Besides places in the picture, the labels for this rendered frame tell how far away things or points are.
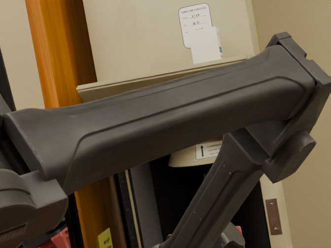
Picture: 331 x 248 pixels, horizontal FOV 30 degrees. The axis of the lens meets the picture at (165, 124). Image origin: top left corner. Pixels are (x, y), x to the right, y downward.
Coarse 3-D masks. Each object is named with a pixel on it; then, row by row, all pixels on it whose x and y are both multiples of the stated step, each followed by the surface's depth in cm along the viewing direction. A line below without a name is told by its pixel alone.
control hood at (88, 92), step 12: (216, 60) 107; (228, 60) 106; (240, 60) 105; (156, 72) 110; (168, 72) 109; (180, 72) 108; (192, 72) 108; (96, 84) 112; (108, 84) 112; (120, 84) 111; (132, 84) 111; (144, 84) 111; (84, 96) 114; (96, 96) 114
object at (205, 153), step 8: (200, 144) 123; (208, 144) 123; (216, 144) 123; (176, 152) 127; (184, 152) 125; (192, 152) 123; (200, 152) 123; (208, 152) 122; (216, 152) 122; (176, 160) 126; (184, 160) 124; (192, 160) 123; (200, 160) 122; (208, 160) 122
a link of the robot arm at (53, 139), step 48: (288, 48) 62; (0, 96) 45; (144, 96) 50; (192, 96) 52; (240, 96) 54; (288, 96) 59; (0, 144) 46; (48, 144) 43; (96, 144) 45; (144, 144) 48; (192, 144) 54; (0, 192) 38; (48, 192) 41; (0, 240) 40
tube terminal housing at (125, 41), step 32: (96, 0) 123; (128, 0) 121; (160, 0) 120; (192, 0) 118; (224, 0) 116; (96, 32) 124; (128, 32) 122; (160, 32) 120; (224, 32) 117; (256, 32) 125; (96, 64) 124; (128, 64) 122; (160, 64) 121; (288, 224) 127
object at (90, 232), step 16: (112, 176) 120; (80, 192) 100; (96, 192) 108; (112, 192) 118; (80, 208) 99; (96, 208) 107; (112, 208) 117; (80, 224) 98; (96, 224) 105; (112, 224) 115; (96, 240) 104; (112, 240) 113
